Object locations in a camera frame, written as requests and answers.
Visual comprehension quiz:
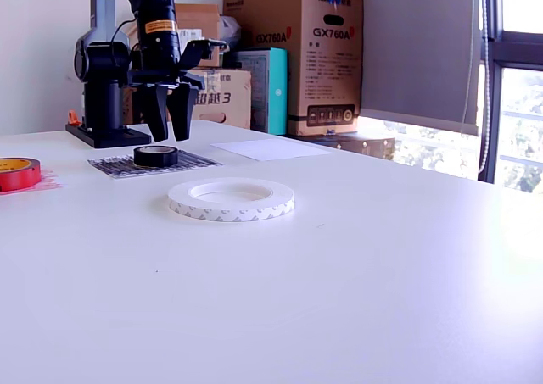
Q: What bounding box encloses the wrist camera board with bracket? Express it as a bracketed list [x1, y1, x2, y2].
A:
[180, 38, 229, 70]

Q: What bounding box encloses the black camera cable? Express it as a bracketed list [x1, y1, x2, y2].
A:
[109, 17, 141, 58]

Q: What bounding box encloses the white bead chain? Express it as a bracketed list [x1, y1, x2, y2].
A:
[461, 0, 492, 177]

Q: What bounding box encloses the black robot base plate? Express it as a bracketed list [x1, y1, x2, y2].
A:
[64, 122, 153, 149]

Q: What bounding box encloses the paper with black scribble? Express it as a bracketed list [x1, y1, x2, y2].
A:
[87, 147, 224, 180]

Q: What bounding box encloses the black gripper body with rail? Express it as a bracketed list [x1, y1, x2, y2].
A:
[128, 55, 200, 103]

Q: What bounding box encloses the wide white tape roll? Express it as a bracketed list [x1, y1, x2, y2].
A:
[166, 176, 296, 225]

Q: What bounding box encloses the red 3M tape roll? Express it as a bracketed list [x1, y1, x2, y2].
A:
[0, 156, 42, 193]

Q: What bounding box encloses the tall GX760A cardboard box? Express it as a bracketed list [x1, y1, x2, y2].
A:
[222, 0, 365, 137]

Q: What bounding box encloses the teal and grey box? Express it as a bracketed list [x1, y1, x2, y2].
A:
[231, 47, 289, 136]

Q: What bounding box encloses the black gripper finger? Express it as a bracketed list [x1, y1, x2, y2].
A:
[168, 82, 194, 142]
[141, 83, 170, 143]

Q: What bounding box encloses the blank white paper sheet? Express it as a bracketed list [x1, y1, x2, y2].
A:
[210, 136, 334, 163]

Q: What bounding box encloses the white plastic bag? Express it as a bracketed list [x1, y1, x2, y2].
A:
[219, 14, 244, 55]

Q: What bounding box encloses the grey roller window blind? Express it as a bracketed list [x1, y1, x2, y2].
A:
[360, 0, 483, 137]

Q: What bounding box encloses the paper with red scribble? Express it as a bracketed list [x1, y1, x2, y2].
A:
[0, 162, 67, 197]

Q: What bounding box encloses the cardboard box with shipping label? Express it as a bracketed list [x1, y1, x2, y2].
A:
[174, 3, 221, 69]

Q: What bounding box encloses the small black tape roll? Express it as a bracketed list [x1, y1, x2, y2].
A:
[132, 145, 180, 168]

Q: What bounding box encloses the wide brown printed carton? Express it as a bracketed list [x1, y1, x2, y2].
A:
[122, 67, 253, 130]

